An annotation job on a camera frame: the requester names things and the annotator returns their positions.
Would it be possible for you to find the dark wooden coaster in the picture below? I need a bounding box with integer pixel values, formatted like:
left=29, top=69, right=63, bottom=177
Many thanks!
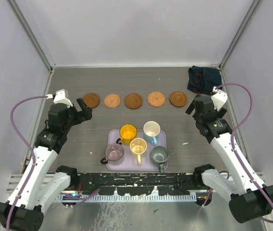
left=169, top=91, right=188, bottom=107
left=124, top=93, right=143, bottom=109
left=82, top=93, right=100, bottom=109

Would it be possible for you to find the small woven rattan coaster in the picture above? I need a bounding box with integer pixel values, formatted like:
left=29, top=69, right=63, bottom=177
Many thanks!
left=104, top=94, right=121, bottom=108

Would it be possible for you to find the large woven rattan coaster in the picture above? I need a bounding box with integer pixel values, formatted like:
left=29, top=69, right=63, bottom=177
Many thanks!
left=148, top=91, right=166, bottom=107

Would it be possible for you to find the white and blue mug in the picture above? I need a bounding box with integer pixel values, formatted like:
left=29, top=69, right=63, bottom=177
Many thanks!
left=143, top=121, right=161, bottom=145

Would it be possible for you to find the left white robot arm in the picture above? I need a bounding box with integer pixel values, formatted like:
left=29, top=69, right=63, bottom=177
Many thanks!
left=0, top=98, right=92, bottom=231

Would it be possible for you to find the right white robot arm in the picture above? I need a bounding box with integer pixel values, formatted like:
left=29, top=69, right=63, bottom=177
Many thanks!
left=186, top=93, right=273, bottom=223

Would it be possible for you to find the dark blue folded cloth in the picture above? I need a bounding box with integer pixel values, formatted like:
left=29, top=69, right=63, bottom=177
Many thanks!
left=187, top=66, right=222, bottom=95

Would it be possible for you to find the grey metallic mug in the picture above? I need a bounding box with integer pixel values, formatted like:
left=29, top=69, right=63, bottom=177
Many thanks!
left=149, top=146, right=169, bottom=174

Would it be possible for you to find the purple transparent mug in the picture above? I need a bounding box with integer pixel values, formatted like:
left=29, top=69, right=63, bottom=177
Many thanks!
left=100, top=143, right=124, bottom=165

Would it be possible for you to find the yellow transparent mug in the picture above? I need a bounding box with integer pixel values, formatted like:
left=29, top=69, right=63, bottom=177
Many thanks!
left=116, top=124, right=137, bottom=146

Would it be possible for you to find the cream mug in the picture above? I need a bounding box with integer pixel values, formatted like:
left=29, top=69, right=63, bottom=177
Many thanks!
left=129, top=138, right=147, bottom=165

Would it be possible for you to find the lilac plastic tray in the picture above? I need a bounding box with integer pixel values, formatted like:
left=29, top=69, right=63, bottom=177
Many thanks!
left=106, top=129, right=167, bottom=172

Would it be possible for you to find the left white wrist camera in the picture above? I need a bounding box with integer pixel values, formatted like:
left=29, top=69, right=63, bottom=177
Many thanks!
left=46, top=89, right=73, bottom=108

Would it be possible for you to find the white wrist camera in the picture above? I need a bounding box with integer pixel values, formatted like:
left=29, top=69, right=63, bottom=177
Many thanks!
left=211, top=87, right=228, bottom=112
left=46, top=89, right=73, bottom=108

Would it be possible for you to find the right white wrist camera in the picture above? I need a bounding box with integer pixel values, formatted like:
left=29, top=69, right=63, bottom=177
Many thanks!
left=211, top=87, right=228, bottom=112

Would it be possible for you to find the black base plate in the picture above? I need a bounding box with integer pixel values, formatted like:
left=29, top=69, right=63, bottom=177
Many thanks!
left=78, top=173, right=203, bottom=196

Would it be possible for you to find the white slotted cable duct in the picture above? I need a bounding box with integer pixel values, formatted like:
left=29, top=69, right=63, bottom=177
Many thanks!
left=54, top=193, right=198, bottom=202

